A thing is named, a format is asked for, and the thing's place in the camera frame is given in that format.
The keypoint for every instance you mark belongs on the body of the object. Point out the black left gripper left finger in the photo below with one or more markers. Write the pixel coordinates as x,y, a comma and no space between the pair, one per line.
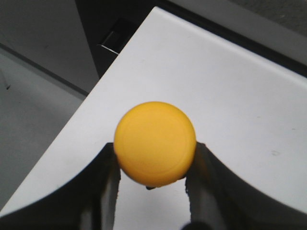
86,202

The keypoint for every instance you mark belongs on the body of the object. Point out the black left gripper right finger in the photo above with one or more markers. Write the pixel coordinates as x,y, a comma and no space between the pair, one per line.
220,200

